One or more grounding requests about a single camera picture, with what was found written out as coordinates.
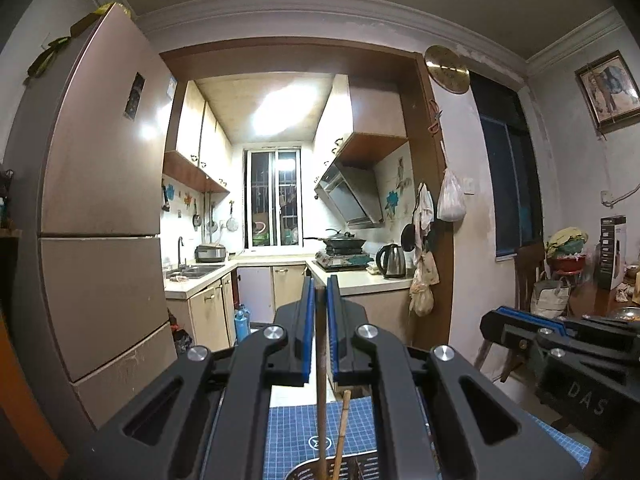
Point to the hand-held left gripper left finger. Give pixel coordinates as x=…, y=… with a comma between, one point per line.
x=310, y=330

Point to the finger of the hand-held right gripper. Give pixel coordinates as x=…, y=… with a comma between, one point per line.
x=507, y=335
x=600, y=330

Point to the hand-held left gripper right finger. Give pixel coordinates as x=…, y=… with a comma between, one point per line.
x=332, y=340

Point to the brown wooden chopstick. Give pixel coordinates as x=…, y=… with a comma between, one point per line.
x=320, y=400

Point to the perforated metal utensil holder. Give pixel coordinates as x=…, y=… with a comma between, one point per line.
x=305, y=470

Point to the grey tote bag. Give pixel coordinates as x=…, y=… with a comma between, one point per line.
x=550, y=297

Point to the brown wooden chair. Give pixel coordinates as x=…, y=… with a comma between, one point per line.
x=525, y=270

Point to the blue water bottle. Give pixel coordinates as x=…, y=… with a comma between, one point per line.
x=242, y=322

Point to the black product box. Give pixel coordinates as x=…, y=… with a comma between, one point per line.
x=611, y=250

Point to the red bowl with cloths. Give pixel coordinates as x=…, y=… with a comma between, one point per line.
x=567, y=250

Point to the light bamboo chopstick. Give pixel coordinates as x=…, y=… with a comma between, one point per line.
x=342, y=430

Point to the black wok with lid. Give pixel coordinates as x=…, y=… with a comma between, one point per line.
x=342, y=241

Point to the blue grid cutting mat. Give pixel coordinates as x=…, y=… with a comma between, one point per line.
x=295, y=430

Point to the beige hanging bags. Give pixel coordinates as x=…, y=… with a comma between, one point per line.
x=424, y=285

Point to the steel electric kettle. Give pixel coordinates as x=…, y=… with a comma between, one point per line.
x=392, y=262

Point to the beige base cabinets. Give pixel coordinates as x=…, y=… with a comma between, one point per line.
x=210, y=310

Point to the grey rice cooker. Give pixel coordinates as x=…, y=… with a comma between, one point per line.
x=210, y=253

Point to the black hanging pan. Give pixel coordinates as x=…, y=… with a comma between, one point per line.
x=408, y=237

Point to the steel kitchen sink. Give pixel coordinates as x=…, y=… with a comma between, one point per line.
x=192, y=272

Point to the hanging round strainer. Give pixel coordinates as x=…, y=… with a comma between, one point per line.
x=232, y=222

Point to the kitchen sliding window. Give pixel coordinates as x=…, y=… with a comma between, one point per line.
x=272, y=195

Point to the steel range hood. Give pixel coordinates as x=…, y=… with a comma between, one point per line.
x=350, y=195

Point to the hanging metal ladle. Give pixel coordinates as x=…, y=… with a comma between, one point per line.
x=211, y=224

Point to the white hanging plastic bag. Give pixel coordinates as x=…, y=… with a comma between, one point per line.
x=451, y=200

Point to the white hanging cloth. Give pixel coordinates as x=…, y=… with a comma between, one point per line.
x=425, y=210

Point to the black kitchen faucet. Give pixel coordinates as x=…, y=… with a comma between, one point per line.
x=180, y=252

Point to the blue flower tile decal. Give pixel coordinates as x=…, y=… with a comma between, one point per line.
x=392, y=200

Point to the dark room window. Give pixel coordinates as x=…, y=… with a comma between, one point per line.
x=510, y=175

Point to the red hanging knot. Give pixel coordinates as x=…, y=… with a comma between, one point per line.
x=435, y=117

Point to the bronze three-door refrigerator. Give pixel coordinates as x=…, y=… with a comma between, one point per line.
x=100, y=185

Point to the dark refrigerator label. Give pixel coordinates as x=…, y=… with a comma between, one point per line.
x=134, y=97

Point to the yellow-green ribbon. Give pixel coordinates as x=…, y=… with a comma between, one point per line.
x=50, y=52

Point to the beige wall cabinet over hood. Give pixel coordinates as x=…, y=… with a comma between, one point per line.
x=370, y=115

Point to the beige wall cabinets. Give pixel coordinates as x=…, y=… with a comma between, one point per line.
x=195, y=135

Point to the framed wall picture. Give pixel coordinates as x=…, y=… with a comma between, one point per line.
x=607, y=90

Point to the round gold wall clock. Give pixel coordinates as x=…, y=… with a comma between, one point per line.
x=447, y=70

